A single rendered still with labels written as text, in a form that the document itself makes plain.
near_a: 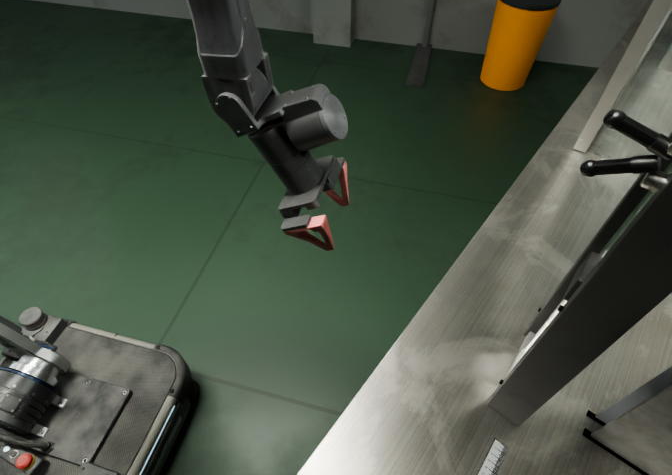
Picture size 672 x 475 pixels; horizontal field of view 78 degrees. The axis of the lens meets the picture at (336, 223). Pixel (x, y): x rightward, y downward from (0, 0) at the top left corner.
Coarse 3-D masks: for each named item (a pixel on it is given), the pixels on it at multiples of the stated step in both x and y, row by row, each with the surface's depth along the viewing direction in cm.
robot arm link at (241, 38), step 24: (192, 0) 42; (216, 0) 41; (240, 0) 43; (216, 24) 43; (240, 24) 44; (216, 48) 45; (240, 48) 44; (216, 72) 47; (240, 72) 46; (264, 72) 51; (216, 96) 49; (240, 96) 48; (264, 96) 52
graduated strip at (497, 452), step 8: (496, 440) 58; (496, 448) 58; (504, 448) 58; (488, 456) 57; (496, 456) 57; (504, 456) 57; (488, 464) 56; (496, 464) 56; (480, 472) 56; (488, 472) 56; (496, 472) 56
